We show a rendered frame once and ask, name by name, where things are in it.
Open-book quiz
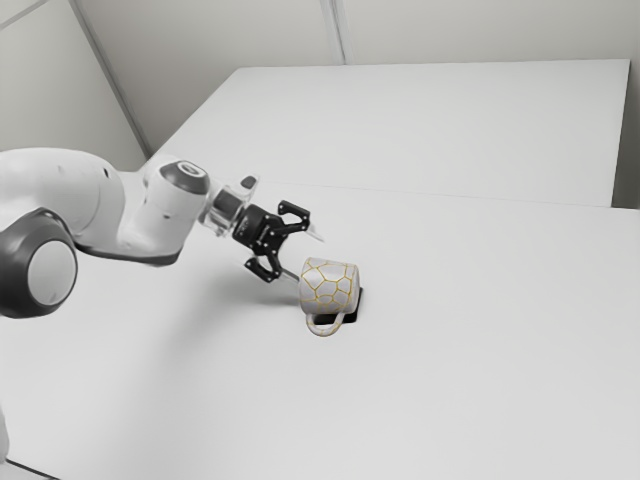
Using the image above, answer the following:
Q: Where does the white mug with gold cracks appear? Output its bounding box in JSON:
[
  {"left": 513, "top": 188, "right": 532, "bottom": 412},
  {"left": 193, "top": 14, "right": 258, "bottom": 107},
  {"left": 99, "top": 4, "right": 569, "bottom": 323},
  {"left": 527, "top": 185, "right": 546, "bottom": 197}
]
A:
[{"left": 298, "top": 256, "right": 361, "bottom": 338}]

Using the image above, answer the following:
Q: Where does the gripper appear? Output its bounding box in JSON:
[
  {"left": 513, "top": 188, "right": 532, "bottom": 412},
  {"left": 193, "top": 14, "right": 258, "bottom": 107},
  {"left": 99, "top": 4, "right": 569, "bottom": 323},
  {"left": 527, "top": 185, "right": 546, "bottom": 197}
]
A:
[{"left": 232, "top": 199, "right": 326, "bottom": 284}]

